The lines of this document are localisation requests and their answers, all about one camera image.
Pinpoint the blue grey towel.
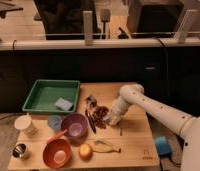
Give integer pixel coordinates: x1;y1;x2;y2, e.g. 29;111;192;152
103;115;111;123

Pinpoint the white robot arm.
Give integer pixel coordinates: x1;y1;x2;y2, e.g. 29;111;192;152
109;84;200;171

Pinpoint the purple plastic bowl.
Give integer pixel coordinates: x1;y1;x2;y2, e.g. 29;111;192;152
61;113;88;139

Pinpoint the red orange bowl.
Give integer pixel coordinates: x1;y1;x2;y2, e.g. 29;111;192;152
43;139;72;169

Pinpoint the brown dried chili cluster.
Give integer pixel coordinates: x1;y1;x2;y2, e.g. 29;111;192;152
92;106;108;129

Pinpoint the black spoon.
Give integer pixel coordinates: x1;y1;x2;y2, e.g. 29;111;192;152
85;109;96;134

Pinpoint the banana peel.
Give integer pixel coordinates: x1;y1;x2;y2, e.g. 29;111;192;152
92;139;121;153

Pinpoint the red yellow apple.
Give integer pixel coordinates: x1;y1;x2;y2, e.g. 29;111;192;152
78;143;93;159

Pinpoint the blue sponge in tray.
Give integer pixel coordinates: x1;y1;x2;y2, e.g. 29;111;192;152
55;98;73;111

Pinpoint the blue box on floor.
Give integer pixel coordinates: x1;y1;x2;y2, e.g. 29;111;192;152
154;136;172;156

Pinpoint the small blue cup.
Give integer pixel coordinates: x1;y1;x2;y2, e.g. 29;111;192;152
47;115;62;132

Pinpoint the green plastic tray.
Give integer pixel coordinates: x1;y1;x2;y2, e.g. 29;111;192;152
22;79;80;115

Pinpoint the white paper cup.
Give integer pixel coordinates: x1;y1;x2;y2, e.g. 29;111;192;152
14;114;35;136

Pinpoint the small metal cup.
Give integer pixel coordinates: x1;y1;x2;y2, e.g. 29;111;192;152
12;143;30;159

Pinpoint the orange spatula handle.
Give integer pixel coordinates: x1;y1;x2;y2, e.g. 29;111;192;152
46;129;67;144

